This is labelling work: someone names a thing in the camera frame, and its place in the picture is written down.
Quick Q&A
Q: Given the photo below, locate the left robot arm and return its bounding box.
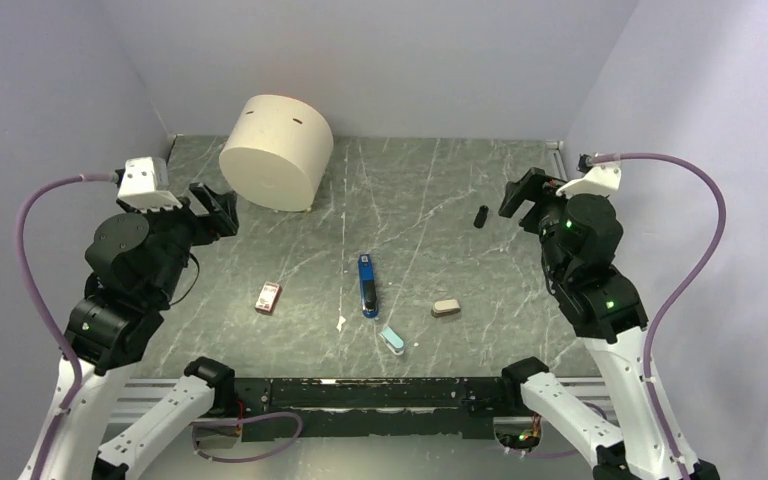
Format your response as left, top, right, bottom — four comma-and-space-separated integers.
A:
21, 183, 239, 479

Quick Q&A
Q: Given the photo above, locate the small black cylinder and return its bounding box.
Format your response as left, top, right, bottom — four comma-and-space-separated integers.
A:
473, 205, 489, 229

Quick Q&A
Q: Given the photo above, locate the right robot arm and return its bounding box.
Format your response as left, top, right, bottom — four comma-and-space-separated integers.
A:
498, 168, 719, 479

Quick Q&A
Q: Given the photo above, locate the blue stapler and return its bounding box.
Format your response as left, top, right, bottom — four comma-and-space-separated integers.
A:
358, 254, 379, 318

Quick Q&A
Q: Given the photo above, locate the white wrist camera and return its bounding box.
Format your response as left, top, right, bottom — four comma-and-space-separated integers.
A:
117, 157, 182, 212
555, 162, 622, 199

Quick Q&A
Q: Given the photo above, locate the light blue small case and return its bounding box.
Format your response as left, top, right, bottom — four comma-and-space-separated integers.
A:
379, 327, 405, 356

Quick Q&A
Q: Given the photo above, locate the cream cylindrical container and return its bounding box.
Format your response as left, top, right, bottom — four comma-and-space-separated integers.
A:
219, 94, 334, 212

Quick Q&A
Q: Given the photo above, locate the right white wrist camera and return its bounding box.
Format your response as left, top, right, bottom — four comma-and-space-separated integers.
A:
555, 162, 622, 199

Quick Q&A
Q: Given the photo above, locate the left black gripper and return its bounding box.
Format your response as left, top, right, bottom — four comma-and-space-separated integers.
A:
119, 178, 238, 301

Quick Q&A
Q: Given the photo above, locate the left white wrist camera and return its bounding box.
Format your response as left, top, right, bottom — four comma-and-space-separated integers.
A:
117, 157, 182, 212

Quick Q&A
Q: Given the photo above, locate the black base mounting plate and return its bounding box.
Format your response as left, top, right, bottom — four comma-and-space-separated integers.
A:
235, 377, 532, 442

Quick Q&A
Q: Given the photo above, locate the red white staple box sleeve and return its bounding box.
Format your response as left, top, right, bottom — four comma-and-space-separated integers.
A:
254, 282, 282, 315

